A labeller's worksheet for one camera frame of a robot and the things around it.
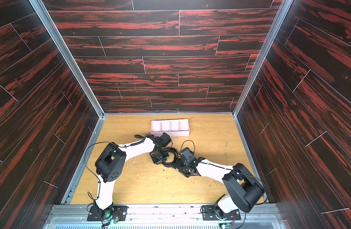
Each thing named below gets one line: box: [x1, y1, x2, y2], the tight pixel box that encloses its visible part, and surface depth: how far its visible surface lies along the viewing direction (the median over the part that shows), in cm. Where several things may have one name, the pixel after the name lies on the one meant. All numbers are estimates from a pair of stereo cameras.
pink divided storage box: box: [150, 118, 190, 137], surface depth 113 cm
